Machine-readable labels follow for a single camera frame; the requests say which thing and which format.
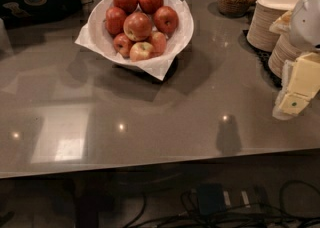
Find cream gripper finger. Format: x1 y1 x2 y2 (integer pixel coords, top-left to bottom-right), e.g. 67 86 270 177
272 60 310 120
288 53 320 99

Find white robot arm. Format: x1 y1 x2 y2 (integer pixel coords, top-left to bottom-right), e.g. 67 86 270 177
273 0 320 120

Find white bowl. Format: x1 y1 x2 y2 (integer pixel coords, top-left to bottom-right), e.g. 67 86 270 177
86 0 195 72

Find red apple lower right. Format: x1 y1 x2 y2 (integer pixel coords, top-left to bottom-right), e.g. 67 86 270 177
147 31 167 57

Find yellow red apple front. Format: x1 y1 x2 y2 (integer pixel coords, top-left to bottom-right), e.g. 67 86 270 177
129 42 154 62

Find red apple top right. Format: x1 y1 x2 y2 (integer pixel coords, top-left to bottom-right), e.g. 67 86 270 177
139 0 163 14

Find red apple lower left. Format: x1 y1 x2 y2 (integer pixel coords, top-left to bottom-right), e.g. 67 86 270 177
113 33 134 58

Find paper plate stack front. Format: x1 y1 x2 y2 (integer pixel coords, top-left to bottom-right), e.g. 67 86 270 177
268 34 301 78

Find paper plate stack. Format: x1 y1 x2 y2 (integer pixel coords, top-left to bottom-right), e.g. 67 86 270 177
246 3 285 52
268 34 301 78

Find black mat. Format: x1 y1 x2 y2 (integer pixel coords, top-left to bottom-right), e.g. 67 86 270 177
246 41 282 89

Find paper plate stack rear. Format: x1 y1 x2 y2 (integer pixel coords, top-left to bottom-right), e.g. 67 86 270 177
246 3 285 52

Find black power adapter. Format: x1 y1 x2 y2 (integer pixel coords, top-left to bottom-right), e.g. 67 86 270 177
196 183 226 215

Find white paper liner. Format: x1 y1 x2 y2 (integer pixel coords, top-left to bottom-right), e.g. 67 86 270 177
74 0 195 82

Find black laptop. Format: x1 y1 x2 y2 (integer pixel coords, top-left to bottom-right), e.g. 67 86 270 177
0 0 82 27

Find black floor cables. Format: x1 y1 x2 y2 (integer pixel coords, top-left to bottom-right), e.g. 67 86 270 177
121 180 320 228

